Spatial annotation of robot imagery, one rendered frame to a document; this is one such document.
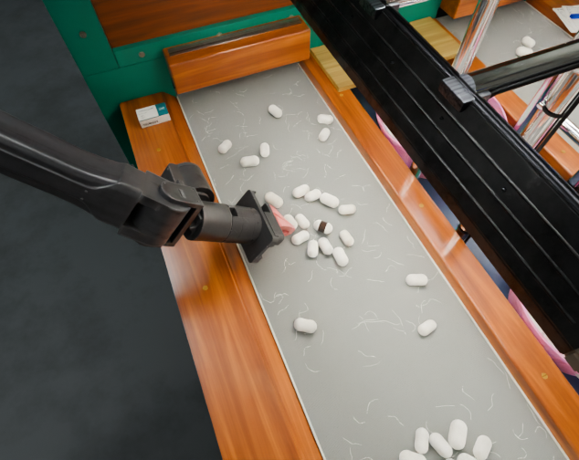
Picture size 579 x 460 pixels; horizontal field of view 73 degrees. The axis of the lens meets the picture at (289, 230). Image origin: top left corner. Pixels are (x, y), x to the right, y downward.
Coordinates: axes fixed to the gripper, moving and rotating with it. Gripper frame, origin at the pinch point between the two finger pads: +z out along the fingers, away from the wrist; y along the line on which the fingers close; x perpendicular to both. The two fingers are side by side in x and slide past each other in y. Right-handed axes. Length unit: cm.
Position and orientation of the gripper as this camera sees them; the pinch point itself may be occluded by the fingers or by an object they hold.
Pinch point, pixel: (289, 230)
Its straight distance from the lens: 67.7
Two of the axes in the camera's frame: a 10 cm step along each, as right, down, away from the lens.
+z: 6.9, 0.7, 7.2
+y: -4.0, -7.9, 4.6
